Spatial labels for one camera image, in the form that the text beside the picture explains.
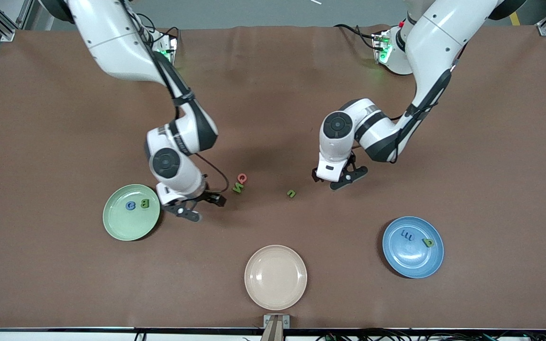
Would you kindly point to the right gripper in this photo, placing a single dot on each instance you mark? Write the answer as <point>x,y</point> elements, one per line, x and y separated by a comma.
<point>208,196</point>

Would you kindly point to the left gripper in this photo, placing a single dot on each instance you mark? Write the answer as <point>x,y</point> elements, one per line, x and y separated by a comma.
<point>314,175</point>

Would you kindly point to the green letter B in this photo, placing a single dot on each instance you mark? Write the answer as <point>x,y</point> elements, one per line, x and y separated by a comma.
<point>146,204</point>

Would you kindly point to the blue letter G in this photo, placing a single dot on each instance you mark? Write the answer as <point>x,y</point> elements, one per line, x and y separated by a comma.
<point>128,206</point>

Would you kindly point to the green letter N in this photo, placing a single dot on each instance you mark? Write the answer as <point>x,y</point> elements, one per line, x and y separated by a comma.
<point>238,188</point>

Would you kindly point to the pink letter Q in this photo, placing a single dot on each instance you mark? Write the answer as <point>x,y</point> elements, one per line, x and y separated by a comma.
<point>239,178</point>

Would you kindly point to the blue letter m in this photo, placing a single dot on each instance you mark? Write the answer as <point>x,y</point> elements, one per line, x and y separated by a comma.
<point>406,235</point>

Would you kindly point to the green letter q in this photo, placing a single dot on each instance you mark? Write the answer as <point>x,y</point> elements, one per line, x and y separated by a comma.
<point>429,243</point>

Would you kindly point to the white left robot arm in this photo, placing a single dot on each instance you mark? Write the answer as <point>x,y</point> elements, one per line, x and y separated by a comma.
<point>439,38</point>

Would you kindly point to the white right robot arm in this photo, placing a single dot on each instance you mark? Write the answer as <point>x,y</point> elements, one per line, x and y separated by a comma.
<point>112,42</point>

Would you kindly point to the light green plate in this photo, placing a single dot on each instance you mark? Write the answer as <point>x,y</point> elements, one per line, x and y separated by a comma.
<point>131,222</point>

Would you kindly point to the blue plate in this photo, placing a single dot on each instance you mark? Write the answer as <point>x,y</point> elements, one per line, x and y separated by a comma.
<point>413,260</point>

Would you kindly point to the brown table cover sheet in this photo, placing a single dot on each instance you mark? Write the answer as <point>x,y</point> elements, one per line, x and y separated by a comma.
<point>273,94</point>

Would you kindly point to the beige plate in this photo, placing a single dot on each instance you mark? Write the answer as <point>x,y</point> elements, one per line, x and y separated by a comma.
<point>276,277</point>

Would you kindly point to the yellow floor tape strip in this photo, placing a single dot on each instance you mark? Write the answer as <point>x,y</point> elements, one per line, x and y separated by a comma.
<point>515,19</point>

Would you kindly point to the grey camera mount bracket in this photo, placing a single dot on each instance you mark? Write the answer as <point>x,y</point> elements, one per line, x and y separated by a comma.
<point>276,322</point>

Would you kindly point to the white table edge rail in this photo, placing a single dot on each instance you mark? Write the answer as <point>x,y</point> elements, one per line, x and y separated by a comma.
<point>64,336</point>

